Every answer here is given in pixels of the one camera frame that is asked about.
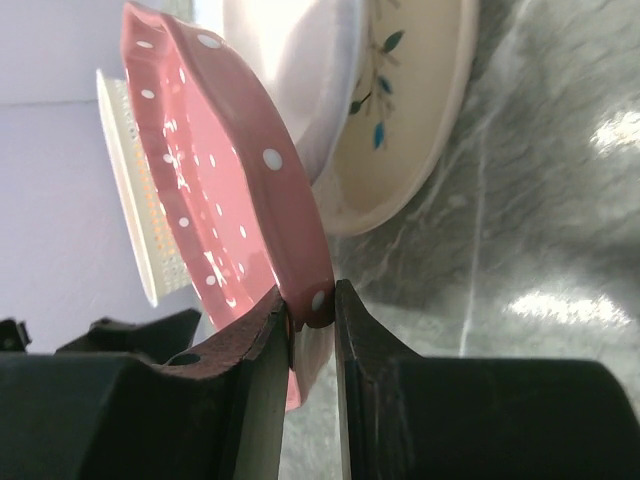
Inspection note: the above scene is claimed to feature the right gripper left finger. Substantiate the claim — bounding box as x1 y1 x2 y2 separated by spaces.
1 290 289 479

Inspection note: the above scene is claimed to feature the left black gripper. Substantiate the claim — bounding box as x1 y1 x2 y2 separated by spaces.
0 308 202 359

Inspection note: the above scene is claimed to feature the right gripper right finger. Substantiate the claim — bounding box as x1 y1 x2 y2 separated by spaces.
335 280 639 479

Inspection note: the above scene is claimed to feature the pink polka dot plate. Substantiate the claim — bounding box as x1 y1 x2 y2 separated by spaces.
121 3 335 409

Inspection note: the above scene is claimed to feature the white perforated plastic bin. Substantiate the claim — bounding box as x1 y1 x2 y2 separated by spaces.
96 70 191 307

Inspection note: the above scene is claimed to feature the white scalloped paper bowl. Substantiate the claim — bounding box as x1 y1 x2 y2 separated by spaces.
221 0 369 182

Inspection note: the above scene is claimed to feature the cream plate with blue leaves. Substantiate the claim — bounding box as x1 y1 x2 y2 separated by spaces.
313 0 480 236

